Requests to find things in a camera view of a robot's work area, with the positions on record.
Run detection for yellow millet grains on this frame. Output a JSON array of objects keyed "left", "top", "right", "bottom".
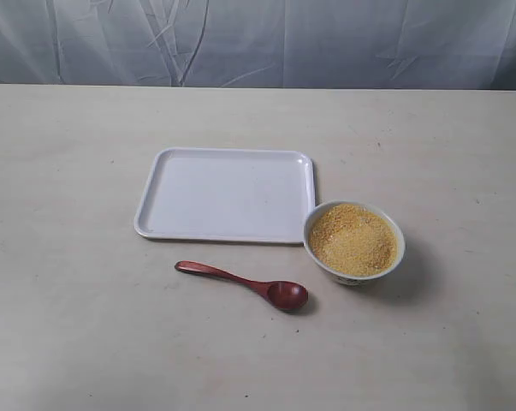
[{"left": 308, "top": 204, "right": 398, "bottom": 277}]

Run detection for white rectangular plastic tray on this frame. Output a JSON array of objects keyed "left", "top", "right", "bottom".
[{"left": 133, "top": 147, "right": 316, "bottom": 245}]

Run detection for grey wrinkled backdrop curtain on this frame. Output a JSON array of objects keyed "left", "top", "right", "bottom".
[{"left": 0, "top": 1, "right": 516, "bottom": 90}]

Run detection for white ceramic bowl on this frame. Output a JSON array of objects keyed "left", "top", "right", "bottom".
[{"left": 304, "top": 200, "right": 406, "bottom": 286}]

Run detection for dark red wooden spoon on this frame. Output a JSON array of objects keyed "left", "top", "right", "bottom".
[{"left": 175, "top": 260, "right": 309, "bottom": 312}]

